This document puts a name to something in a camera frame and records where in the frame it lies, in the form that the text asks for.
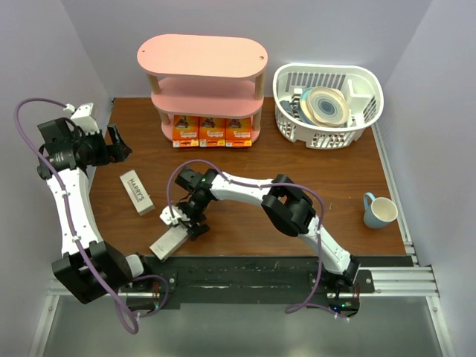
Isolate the grey white razor box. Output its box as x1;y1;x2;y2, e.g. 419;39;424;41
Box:
149;226;188;261

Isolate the white Harry's razor box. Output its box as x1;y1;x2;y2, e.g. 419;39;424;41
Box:
120;170;155;216

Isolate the orange Gillette razor box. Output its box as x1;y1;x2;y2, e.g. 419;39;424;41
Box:
225;118;252;147
172;115;199;148
199;117;226;147

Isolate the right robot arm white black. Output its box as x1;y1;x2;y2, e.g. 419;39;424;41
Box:
173;167;360;292

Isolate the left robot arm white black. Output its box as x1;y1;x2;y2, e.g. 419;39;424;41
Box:
37;114;154;304

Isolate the pink three-tier wooden shelf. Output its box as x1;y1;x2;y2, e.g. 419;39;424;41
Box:
137;34;268;141

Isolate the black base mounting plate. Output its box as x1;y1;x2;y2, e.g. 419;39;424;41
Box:
119;256;411;317

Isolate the stack of ceramic plates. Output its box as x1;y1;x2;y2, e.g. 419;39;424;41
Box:
289;86;350;128

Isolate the white plastic basket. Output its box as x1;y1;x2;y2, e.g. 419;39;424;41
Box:
272;63;384;149

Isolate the beige blue cup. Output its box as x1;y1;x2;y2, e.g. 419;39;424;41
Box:
363;192;399;229

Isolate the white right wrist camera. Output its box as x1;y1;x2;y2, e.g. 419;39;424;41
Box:
159;205;190;227

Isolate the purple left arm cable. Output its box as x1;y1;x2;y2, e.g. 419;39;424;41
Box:
13;97;170;335

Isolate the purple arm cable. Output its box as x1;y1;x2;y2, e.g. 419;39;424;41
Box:
13;97;170;335
165;159;354;319

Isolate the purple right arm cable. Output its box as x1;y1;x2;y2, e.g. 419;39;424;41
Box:
165;159;354;319

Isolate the aluminium frame rail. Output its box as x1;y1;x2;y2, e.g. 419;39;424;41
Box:
28;122;457;357

